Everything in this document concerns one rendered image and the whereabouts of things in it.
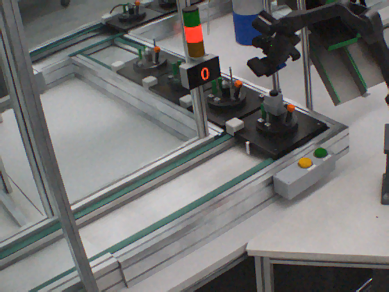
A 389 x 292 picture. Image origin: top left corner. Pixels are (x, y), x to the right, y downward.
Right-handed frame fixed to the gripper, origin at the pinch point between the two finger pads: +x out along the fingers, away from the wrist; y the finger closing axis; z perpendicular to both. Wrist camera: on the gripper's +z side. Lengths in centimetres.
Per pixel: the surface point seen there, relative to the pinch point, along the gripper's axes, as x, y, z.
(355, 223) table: 3, 10, -55
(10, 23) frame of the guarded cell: -55, 84, 7
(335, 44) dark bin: -7.8, -22.7, -5.7
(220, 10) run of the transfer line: 84, -71, 85
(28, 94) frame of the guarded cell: -41, 84, -1
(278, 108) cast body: 8.3, 1.6, -9.6
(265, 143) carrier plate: 14.1, 9.8, -15.6
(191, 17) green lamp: -14.6, 20.5, 19.2
